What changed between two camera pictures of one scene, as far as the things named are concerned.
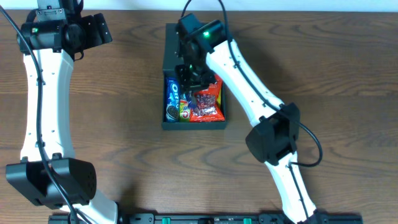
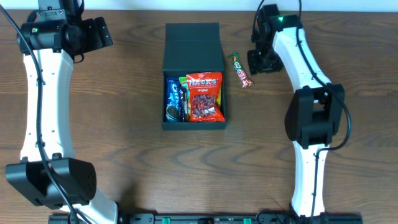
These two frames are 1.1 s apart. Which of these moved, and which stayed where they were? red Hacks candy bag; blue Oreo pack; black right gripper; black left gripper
Moved: black right gripper
Stayed: red Hacks candy bag; black left gripper; blue Oreo pack
